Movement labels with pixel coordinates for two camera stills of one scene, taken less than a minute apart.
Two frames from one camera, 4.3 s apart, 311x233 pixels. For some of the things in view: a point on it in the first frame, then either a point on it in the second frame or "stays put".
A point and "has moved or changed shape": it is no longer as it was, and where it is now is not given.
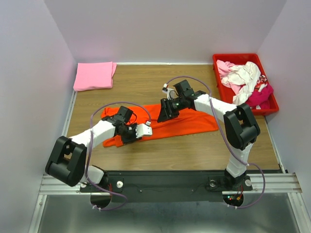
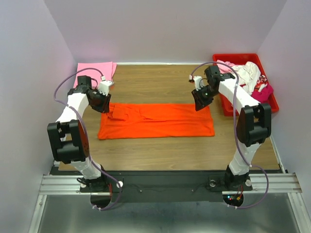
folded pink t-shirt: (94, 75) stays put
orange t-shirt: (129, 130) has moved or changed shape
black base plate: (164, 186) stays put
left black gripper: (132, 139) -> (104, 108)
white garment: (245, 75) stays put
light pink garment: (224, 68) stays put
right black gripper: (166, 112) -> (199, 102)
